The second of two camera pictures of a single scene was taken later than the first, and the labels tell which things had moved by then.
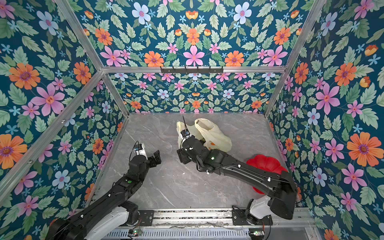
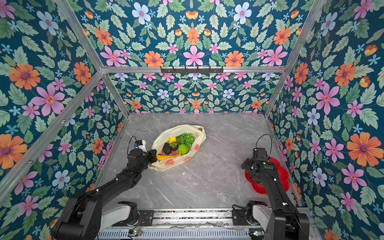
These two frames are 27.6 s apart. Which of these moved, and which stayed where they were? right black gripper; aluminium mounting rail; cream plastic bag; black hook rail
Moved: right black gripper; cream plastic bag
Stayed: aluminium mounting rail; black hook rail
